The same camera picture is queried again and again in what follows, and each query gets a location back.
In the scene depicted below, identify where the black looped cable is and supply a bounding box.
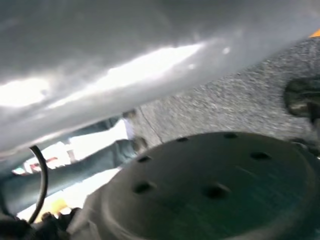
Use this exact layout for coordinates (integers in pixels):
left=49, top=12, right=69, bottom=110
left=26, top=145, right=48, bottom=225

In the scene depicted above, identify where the black robot foot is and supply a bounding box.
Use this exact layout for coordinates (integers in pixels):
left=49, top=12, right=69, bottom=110
left=283, top=76, right=320, bottom=124

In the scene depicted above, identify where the dark robot disc with holes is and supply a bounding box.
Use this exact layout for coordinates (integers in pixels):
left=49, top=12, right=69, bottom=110
left=67, top=131, right=320, bottom=240

